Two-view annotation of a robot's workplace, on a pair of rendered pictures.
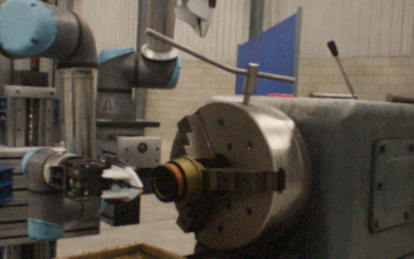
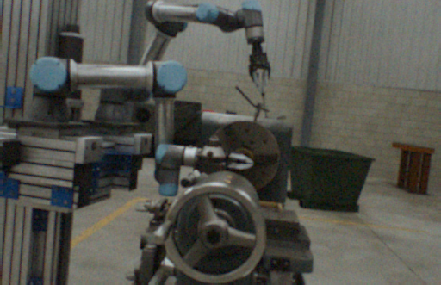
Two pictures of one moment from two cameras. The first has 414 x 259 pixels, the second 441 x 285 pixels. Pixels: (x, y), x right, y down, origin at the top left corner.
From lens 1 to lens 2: 131 cm
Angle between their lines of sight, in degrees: 40
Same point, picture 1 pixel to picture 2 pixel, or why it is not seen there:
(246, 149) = (263, 144)
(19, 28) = (175, 78)
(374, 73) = not seen: hidden behind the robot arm
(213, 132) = (241, 135)
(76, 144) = (169, 141)
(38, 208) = (174, 178)
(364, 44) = not seen: hidden behind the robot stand
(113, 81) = (118, 97)
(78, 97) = (170, 114)
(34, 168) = (173, 156)
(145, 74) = (135, 93)
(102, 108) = (111, 114)
